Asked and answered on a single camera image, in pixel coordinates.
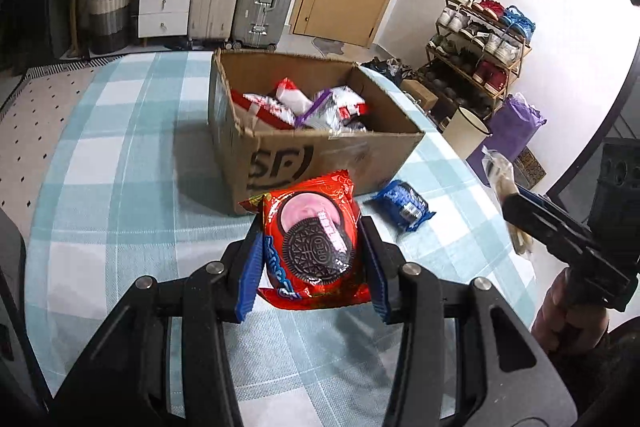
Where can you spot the blue cookie packet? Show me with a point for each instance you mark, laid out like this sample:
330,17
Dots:
402,204

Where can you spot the teal checked tablecloth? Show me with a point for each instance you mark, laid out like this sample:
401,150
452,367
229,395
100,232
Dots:
140,187

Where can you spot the purple bag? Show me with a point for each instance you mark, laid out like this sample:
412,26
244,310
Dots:
515,132

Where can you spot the white dotted rug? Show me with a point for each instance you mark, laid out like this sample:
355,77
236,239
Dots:
35,117

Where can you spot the red and white snack packet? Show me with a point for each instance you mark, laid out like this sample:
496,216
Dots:
260,107

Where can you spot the white bucket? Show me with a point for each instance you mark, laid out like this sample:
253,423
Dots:
465,132

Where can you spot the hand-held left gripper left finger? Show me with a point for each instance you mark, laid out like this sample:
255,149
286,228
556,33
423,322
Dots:
252,267

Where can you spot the group of assorted shoes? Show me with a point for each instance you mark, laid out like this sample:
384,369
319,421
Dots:
487,72

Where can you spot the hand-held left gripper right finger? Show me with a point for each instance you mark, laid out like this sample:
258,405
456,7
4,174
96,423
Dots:
377,277

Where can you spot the purple and white snack packet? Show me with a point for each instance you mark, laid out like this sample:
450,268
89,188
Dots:
320,109

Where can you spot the brown patterned mat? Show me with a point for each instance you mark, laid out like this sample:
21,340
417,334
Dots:
530,167

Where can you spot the grey floor mat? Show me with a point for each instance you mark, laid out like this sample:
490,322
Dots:
327,45

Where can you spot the clear pale snack packet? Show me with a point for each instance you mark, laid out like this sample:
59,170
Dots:
500,167

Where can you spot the person's right hand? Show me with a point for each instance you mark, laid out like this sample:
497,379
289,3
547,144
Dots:
550,317

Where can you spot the wooden shoe rack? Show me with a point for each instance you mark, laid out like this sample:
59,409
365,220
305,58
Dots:
520,67

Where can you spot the small brown box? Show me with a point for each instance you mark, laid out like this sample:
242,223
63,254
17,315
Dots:
419,94

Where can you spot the brown cardboard box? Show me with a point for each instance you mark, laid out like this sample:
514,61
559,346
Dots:
280,157

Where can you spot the white drawer cabinet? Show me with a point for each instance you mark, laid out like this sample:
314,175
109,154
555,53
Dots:
165,2

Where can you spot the grey and white woven basket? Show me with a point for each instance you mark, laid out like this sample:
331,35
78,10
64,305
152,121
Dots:
109,22

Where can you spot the grey cabinet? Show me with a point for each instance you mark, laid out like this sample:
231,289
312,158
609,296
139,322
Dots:
10,307

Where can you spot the dark clothes pile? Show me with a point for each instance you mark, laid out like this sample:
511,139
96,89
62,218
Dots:
387,69

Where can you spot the red cookie packet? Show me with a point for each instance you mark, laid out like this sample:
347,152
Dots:
310,247

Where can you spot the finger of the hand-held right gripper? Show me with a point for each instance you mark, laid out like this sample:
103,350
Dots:
540,217

